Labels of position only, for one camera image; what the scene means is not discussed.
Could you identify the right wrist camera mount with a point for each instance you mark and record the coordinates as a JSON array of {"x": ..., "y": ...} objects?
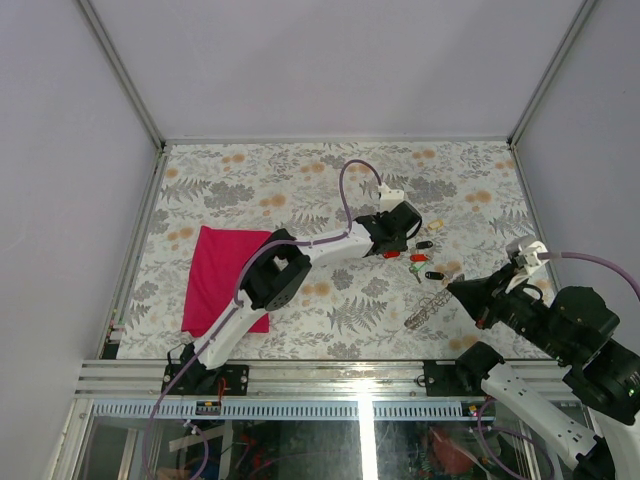
[{"x": 525, "y": 252}]

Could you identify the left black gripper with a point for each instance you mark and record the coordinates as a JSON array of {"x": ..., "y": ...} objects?
[{"x": 397, "y": 243}]

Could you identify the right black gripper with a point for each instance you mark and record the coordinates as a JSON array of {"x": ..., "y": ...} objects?
[{"x": 483, "y": 296}]

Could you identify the green tag key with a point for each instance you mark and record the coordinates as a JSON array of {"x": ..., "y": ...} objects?
[{"x": 415, "y": 272}]

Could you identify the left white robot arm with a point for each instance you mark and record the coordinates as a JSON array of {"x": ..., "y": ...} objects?
[{"x": 272, "y": 276}]

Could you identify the red cloth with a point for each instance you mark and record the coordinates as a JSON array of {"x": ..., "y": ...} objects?
[{"x": 218, "y": 259}]

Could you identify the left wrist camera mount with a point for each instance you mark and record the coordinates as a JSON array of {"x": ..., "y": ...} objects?
[{"x": 389, "y": 198}]

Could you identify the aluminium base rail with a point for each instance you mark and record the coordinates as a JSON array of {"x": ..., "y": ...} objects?
[{"x": 280, "y": 390}]

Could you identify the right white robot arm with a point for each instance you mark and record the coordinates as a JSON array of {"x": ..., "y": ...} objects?
[{"x": 576, "y": 331}]

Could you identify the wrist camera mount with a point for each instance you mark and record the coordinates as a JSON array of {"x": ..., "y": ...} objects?
[
  {"x": 389, "y": 198},
  {"x": 525, "y": 252}
]

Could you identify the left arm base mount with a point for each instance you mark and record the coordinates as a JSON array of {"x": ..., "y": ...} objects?
[{"x": 205, "y": 377}]

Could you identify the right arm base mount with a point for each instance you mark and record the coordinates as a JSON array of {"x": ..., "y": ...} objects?
[{"x": 450, "y": 375}]

